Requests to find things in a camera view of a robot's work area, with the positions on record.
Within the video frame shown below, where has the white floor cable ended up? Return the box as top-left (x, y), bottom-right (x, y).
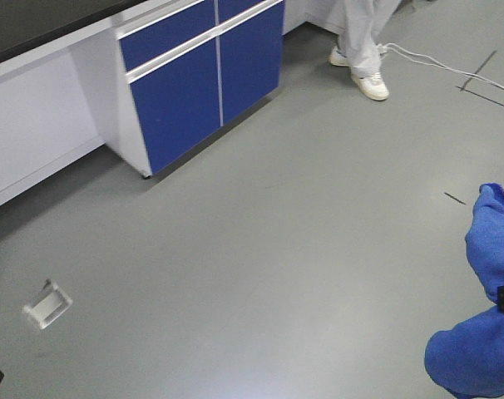
top-left (376, 42), bottom-right (504, 93)

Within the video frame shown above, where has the floor outlet box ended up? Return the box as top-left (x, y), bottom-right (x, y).
top-left (22, 279), bottom-right (73, 331)

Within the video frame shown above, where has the blue white lab cabinet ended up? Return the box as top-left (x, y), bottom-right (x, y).
top-left (108, 1), bottom-right (284, 178)

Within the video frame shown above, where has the person in white trousers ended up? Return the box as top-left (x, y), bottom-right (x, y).
top-left (329, 0), bottom-right (400, 101)

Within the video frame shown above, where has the blue microfiber cloth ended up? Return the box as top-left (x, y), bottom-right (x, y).
top-left (424, 183), bottom-right (504, 398)

